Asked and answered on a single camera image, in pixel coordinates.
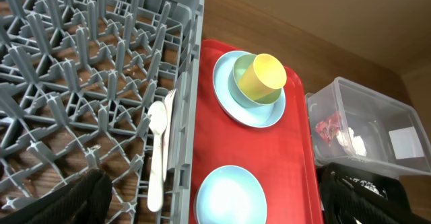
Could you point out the red snack wrapper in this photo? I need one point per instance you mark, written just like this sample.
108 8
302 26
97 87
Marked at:
329 128

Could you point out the white plastic fork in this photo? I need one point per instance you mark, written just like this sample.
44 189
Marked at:
169 103

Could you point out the black waste tray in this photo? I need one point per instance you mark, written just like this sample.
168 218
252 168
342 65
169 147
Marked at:
389 188

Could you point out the clear plastic bin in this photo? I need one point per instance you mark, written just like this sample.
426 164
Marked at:
371 115

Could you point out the light blue plate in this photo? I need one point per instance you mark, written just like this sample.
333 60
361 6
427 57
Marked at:
260 117

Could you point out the white label on bin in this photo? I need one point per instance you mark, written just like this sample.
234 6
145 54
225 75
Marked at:
406 143

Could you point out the white napkin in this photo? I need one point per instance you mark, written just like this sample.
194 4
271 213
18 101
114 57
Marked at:
352 145

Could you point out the red serving tray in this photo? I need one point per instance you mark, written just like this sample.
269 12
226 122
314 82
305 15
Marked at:
279 156

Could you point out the white plastic spoon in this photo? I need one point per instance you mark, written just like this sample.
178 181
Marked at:
158 123

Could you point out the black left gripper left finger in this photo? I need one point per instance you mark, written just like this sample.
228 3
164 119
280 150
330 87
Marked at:
86 201

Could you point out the grey dishwasher rack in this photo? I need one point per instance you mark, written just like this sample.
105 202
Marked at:
77 79

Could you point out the small light blue bowl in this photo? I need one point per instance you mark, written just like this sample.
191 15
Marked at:
230 194

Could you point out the yellow cup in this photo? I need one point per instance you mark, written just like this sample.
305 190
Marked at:
262 74

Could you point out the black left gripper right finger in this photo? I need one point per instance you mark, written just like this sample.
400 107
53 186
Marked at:
345 201

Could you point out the green bowl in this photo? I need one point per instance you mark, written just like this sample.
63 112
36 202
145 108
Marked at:
242 99

